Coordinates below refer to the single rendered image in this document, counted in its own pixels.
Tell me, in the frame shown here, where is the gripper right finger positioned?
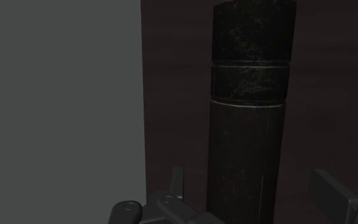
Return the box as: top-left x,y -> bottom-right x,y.
308,168 -> 358,224

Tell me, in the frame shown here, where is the black cylindrical bottle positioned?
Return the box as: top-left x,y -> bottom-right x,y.
205,0 -> 298,224

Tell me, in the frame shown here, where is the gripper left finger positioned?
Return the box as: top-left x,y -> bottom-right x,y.
107,166 -> 226,224

